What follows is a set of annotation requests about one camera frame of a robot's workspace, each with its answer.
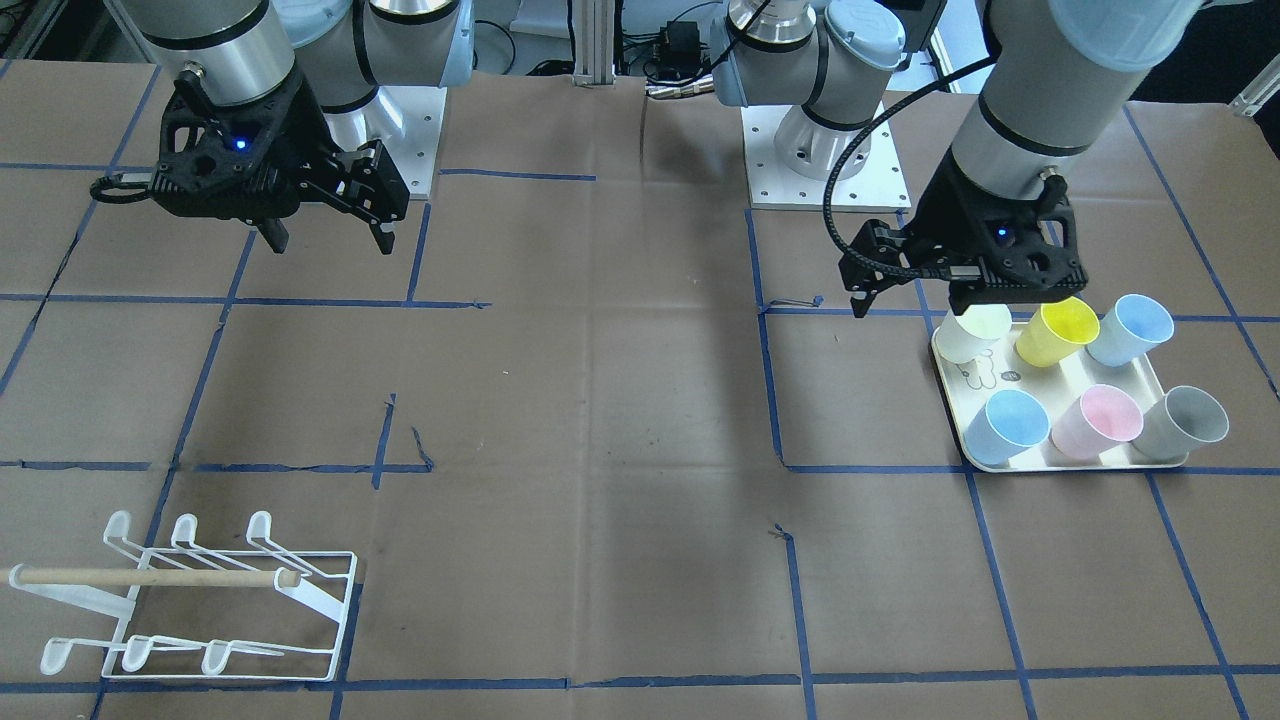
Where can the grey cup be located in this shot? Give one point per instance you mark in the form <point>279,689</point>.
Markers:
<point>1185,419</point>

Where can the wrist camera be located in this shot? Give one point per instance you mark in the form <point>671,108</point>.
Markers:
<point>872,262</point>
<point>364,183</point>

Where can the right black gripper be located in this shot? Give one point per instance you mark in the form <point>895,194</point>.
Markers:
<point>306,137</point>

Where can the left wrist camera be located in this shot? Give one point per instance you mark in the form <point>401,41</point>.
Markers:
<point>872,262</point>

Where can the cream serving tray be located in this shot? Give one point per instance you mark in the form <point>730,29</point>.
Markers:
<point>967,388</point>

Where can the white wire cup rack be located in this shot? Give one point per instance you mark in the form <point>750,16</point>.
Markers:
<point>186,613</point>

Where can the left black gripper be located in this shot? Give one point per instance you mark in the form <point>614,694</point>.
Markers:
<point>951,212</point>

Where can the pink cup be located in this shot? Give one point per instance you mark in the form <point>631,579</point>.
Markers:
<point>1103,417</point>

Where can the light blue cup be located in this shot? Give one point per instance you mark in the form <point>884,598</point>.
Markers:
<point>1011,422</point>

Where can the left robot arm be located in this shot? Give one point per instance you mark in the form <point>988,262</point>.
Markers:
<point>1059,72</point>

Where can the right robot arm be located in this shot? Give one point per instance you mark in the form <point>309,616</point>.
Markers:
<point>347,50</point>

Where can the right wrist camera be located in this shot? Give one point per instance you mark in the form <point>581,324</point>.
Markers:
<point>364,183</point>

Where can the cream white cup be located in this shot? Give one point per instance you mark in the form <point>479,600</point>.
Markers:
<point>960,340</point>

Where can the aluminium frame post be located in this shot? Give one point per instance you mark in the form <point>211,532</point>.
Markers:
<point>594,35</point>

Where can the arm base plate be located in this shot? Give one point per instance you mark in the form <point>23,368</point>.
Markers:
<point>789,160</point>
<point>409,120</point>

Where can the yellow cup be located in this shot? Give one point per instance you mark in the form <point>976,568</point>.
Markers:
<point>1056,331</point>

